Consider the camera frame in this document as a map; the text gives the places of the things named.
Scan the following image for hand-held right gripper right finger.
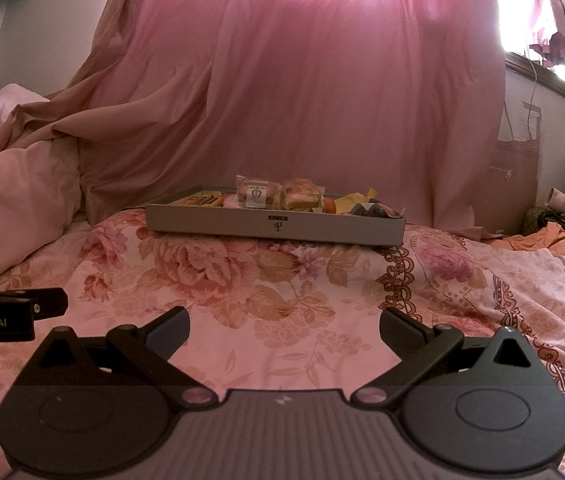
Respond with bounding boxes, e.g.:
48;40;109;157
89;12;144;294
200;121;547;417
349;306;555;407

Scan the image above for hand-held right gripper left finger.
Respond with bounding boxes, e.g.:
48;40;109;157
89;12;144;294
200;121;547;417
12;306;218;407

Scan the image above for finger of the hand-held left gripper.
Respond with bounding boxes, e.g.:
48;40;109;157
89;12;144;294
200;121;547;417
0;287;69;320

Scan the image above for grey shallow cardboard box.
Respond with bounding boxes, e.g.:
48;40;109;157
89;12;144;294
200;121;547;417
145;185;407;249

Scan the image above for floral blanket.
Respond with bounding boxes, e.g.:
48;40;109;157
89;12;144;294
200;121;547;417
0;207;565;480

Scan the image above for blue patterned snack packet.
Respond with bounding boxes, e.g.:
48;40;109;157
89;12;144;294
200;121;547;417
352;201;403;221

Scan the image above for pink duvet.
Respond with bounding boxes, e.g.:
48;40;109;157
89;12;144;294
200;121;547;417
0;84;86;281

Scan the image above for yellow snack packet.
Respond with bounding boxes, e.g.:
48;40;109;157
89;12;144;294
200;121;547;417
335;186;380;214

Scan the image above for round label wrapped cake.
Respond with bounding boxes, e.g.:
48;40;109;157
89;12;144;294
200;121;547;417
235;175;283;210

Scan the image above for wrapped burger bun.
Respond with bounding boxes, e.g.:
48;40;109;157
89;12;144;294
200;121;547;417
281;177;326;213

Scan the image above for dark round object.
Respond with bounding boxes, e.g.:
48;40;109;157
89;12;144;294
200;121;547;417
522;206;558;235

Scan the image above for orange cloth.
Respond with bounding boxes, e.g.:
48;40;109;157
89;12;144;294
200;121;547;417
505;222;565;306

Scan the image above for pink curtain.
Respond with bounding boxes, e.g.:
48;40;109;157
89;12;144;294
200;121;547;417
12;0;543;238

